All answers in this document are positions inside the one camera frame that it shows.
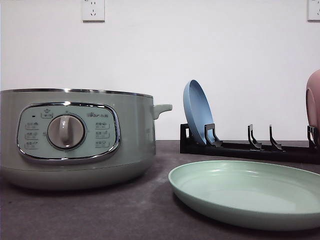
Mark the green plate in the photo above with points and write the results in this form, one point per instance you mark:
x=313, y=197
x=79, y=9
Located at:
x=256, y=195

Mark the blue plate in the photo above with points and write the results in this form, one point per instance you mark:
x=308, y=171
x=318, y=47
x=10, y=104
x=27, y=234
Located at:
x=198, y=111

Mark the green electric steamer pot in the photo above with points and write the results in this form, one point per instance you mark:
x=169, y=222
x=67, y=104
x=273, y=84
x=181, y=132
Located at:
x=74, y=138

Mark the black plate rack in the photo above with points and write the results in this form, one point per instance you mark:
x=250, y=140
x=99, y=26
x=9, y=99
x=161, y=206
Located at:
x=212, y=146

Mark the pink plate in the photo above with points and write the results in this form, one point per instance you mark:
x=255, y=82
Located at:
x=312, y=98

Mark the white wall socket left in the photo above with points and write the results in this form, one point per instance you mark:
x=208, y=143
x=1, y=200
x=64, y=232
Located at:
x=93, y=11

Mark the white wall socket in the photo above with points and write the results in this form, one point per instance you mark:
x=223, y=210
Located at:
x=313, y=11
x=93, y=11

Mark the white wall socket right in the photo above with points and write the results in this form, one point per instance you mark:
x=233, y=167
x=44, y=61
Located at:
x=313, y=11

